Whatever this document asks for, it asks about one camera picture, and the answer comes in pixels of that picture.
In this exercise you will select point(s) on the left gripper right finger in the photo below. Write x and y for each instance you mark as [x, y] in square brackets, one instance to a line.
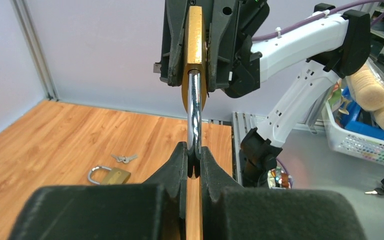
[233, 212]

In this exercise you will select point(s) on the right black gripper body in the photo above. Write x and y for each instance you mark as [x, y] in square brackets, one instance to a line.
[244, 76]

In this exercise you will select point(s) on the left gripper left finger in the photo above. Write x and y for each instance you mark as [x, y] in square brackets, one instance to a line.
[152, 210]

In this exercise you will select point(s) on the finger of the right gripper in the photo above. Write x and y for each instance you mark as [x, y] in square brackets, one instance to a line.
[170, 66]
[220, 18]

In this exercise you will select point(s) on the brass padlock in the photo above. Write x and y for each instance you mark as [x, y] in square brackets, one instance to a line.
[193, 86]
[114, 176]

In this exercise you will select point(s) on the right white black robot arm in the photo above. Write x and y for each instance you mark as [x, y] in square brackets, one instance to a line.
[332, 44]

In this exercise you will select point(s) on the silver key bunch on wood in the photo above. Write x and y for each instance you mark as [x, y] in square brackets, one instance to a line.
[124, 159]

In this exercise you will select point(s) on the white basket with blue items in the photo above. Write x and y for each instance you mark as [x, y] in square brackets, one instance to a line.
[347, 135]

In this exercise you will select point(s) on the packaged round cakes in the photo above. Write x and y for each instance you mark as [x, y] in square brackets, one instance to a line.
[366, 87]

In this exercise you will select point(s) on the aluminium frame rail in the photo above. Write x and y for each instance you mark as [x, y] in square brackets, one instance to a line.
[25, 19]

